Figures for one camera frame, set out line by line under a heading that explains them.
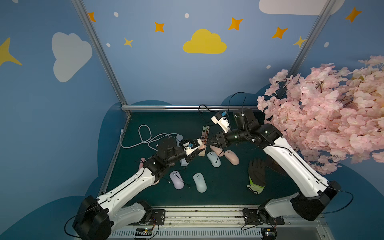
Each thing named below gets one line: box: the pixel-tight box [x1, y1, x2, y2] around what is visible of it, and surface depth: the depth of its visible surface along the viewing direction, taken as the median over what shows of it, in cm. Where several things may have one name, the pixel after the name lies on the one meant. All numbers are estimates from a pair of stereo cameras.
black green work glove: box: [246, 158, 266, 194], surface depth 88 cm
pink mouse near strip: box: [209, 145, 224, 157], surface depth 100 cm
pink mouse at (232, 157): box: [224, 149, 240, 166], surface depth 97 cm
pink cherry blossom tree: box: [257, 55, 384, 176], surface depth 57 cm
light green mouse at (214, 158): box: [206, 151, 221, 168], surface depth 97 cm
